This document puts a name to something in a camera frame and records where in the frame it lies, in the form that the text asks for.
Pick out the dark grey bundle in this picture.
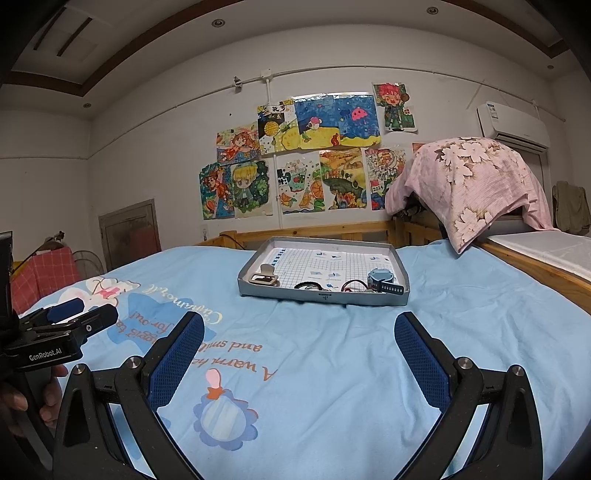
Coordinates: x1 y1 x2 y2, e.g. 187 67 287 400
399 194 444 228

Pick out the red checked cloth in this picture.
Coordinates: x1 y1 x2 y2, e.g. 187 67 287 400
10 246 86 315

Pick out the white mattress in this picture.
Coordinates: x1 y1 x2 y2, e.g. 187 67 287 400
487 230 591 282

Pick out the wooden side bed frame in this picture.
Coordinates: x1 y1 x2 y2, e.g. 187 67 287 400
392 216 591 315

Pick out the green garment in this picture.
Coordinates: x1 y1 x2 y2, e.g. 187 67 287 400
551 180 586 232

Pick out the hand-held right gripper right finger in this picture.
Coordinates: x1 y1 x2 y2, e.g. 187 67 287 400
393 311 546 480

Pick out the round fan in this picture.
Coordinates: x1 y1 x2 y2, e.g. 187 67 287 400
71 249 105 278

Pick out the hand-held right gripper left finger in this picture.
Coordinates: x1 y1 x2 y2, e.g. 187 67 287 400
51 310 206 480

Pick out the grey tray with grid lining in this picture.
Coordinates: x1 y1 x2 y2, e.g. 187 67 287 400
238 236 411 308

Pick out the light blue printed bed sheet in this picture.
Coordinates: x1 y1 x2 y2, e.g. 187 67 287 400
11 240 591 480

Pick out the group of colourful wall drawings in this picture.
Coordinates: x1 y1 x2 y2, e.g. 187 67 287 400
198 82 416 221

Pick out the person's left hand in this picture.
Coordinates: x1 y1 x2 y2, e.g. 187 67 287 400
0 364 70 438

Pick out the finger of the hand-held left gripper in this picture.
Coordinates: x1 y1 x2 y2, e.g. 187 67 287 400
19 296 87 330
34 303 120 345

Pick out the pink floral blanket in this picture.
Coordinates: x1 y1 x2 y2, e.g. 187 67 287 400
385 137 559 254

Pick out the ceiling air vent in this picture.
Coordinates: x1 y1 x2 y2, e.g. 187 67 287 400
31 6 105 59

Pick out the wall cabinet door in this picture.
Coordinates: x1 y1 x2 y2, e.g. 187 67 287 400
98 199 161 271

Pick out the beige hair clip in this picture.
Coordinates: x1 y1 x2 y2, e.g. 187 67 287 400
249 264 281 286

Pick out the wooden bed headboard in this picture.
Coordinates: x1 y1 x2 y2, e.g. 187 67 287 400
196 219 398 252

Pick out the white air conditioner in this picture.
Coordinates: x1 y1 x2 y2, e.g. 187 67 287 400
477 102 552 151

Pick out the white wall conduit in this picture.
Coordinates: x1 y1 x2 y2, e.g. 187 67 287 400
231 67 483 112

